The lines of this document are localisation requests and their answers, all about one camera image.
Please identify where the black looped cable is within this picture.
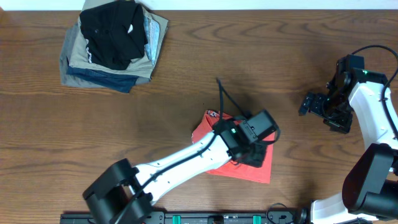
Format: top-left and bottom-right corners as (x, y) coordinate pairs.
(266, 202), (296, 224)

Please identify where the coral red t-shirt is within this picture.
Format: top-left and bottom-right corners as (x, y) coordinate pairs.
(192, 110), (273, 184)

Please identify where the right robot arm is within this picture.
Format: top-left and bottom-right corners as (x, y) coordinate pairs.
(298, 54), (397, 223)

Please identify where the grey folded garment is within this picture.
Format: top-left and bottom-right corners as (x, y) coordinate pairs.
(59, 24), (154, 88)

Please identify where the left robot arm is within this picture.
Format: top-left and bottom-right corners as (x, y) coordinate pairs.
(83, 110), (280, 224)

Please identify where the black folded shirt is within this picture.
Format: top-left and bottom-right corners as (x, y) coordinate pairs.
(80, 1), (147, 70)

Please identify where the dark blue folded garment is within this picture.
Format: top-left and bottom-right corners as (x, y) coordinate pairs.
(67, 67), (139, 93)

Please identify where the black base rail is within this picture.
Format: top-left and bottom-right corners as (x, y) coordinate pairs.
(60, 210), (308, 224)

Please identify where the khaki folded garment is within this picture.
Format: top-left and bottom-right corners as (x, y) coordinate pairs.
(69, 0), (168, 79)

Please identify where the light blue folded garment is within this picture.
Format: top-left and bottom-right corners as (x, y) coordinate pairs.
(144, 16), (160, 65)

